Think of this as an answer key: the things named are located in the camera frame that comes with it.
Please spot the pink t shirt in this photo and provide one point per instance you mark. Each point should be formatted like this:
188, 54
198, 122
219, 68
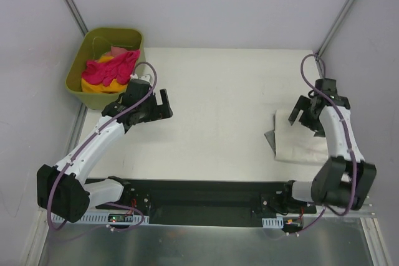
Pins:
125, 65

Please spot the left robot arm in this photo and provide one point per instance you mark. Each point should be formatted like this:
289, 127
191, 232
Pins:
62, 189

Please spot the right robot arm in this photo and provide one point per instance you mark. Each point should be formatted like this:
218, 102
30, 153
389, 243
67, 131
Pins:
345, 178

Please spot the yellow t shirt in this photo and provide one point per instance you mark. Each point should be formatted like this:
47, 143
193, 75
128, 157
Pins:
99, 87

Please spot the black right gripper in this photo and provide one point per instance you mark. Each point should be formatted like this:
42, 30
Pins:
306, 115

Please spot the olive green plastic bin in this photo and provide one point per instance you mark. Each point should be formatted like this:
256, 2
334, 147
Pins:
96, 43

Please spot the salmon t shirt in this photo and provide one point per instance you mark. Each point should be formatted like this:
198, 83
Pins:
116, 51

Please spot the white cable duct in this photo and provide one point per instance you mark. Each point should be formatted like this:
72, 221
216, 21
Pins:
112, 218
273, 223

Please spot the grey folded t shirt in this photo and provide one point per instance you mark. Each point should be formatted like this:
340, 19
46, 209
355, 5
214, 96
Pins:
270, 135

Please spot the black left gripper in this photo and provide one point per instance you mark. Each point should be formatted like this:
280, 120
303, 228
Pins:
157, 109

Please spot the white left cable duct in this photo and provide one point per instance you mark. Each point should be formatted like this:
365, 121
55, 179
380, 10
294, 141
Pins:
112, 218

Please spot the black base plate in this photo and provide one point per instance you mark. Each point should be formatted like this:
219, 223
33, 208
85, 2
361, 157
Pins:
227, 204

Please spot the white t shirt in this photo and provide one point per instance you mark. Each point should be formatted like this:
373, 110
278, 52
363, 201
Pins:
296, 143

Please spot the white right cable duct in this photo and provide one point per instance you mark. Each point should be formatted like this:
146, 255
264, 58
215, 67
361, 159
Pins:
273, 223

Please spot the aluminium front rail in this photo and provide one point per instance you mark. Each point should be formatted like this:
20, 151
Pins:
368, 208

